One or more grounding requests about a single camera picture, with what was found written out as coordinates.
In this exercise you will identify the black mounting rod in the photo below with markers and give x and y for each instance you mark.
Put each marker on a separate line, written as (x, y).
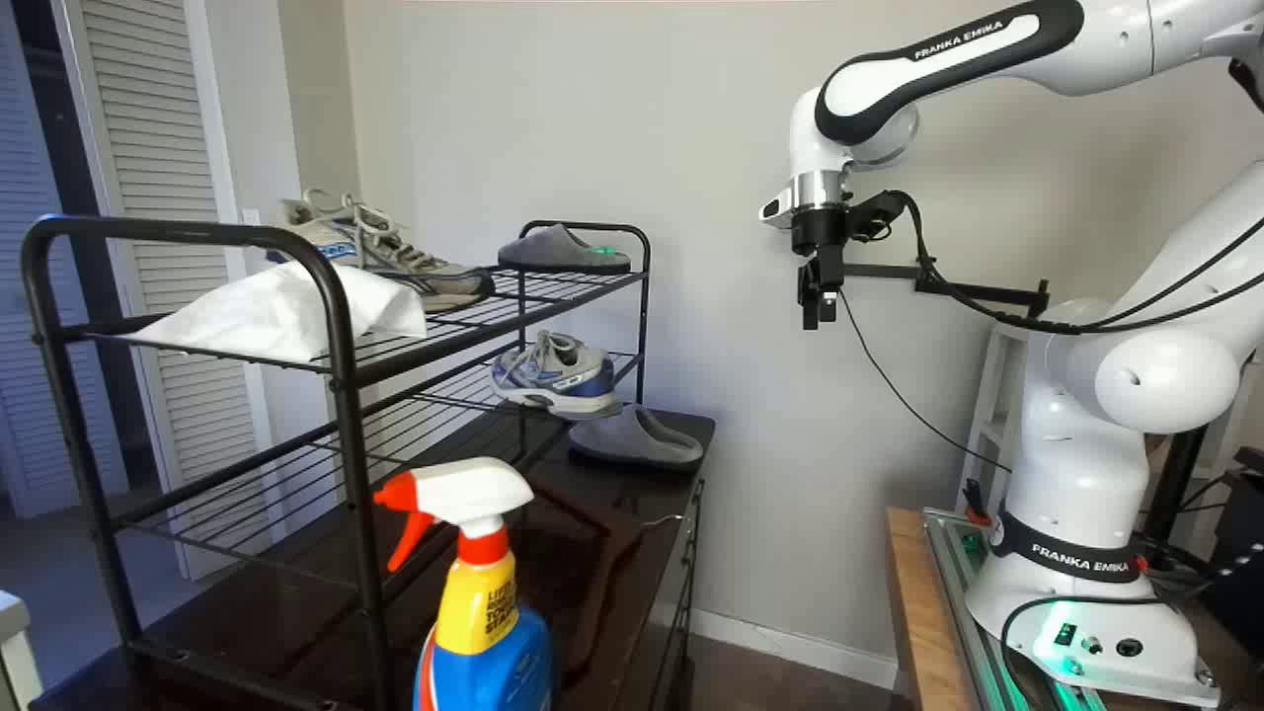
(880, 270)

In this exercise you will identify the light wooden board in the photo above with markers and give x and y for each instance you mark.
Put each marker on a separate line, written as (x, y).
(921, 619)

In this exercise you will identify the plain grey slipper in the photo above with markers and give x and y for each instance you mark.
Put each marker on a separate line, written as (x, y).
(633, 441)

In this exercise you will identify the tan grey sneaker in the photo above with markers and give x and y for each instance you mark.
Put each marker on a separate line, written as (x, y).
(310, 232)
(418, 263)

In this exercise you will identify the white frame behind robot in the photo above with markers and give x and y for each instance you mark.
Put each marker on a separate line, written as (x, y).
(979, 436)

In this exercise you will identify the white furniture corner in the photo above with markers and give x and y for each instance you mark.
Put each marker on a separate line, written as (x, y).
(13, 645)

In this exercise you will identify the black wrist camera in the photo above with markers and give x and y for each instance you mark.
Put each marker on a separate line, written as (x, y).
(875, 216)

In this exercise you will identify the grey slipper with green insert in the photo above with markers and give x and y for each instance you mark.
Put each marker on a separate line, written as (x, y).
(554, 250)

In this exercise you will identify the blue and white sneaker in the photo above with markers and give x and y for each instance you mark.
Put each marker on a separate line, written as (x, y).
(558, 378)

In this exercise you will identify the black box beside robot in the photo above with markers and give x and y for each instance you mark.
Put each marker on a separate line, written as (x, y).
(1237, 553)

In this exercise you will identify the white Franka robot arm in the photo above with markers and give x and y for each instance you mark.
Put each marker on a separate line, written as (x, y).
(1090, 436)

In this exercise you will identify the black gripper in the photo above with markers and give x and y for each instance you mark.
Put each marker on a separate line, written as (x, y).
(817, 242)

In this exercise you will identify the white louvered door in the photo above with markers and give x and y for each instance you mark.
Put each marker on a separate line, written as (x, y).
(143, 132)

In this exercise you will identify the blue yellow spray bottle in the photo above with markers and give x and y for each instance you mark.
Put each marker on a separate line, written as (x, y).
(480, 619)

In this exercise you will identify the black metal shoe rack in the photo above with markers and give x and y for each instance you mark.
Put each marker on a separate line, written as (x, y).
(131, 225)

